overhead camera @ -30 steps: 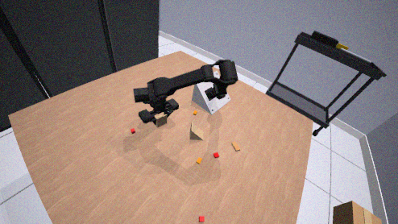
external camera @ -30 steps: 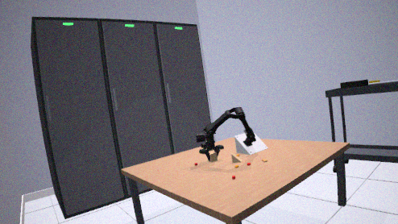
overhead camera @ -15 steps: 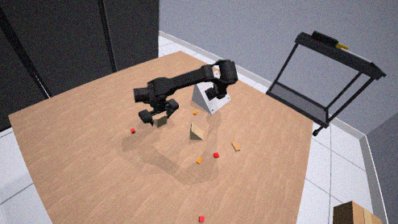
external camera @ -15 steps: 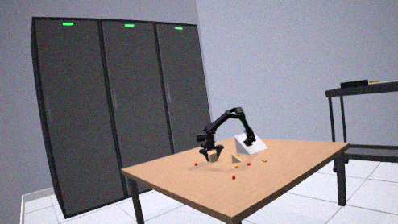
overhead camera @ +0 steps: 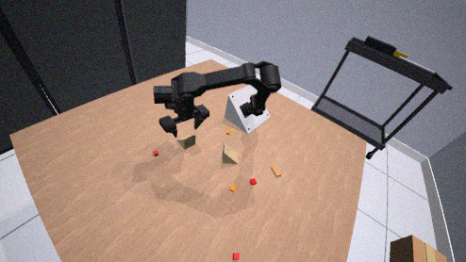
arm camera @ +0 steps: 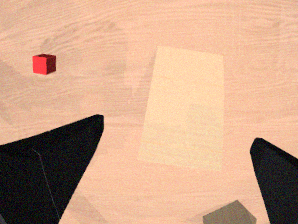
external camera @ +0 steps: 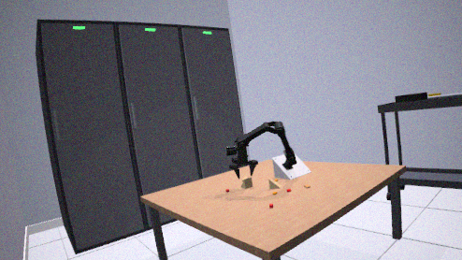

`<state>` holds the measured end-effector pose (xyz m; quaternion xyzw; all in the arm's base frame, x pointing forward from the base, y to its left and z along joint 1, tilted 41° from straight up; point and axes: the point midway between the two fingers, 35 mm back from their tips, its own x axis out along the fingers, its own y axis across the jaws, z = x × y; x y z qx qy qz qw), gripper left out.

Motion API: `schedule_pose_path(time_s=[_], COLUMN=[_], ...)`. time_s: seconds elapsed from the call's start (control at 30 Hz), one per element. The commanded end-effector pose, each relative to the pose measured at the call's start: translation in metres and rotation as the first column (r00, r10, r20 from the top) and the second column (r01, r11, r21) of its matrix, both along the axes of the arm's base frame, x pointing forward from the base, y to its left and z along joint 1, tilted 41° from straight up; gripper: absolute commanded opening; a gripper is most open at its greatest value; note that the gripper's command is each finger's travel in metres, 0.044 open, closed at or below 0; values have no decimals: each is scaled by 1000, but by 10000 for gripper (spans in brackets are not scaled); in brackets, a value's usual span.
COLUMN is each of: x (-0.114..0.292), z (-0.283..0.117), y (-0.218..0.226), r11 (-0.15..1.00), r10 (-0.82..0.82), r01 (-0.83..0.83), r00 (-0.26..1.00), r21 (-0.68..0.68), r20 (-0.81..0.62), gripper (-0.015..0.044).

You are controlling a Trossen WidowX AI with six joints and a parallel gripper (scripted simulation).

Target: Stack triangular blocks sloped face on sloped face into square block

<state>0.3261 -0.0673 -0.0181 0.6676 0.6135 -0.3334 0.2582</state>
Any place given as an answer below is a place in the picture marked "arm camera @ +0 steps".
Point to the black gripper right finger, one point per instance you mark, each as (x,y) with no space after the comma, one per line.
(277,176)

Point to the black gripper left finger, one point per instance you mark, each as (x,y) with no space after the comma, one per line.
(38,174)

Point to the small red cube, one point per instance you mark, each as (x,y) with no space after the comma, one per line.
(44,64)

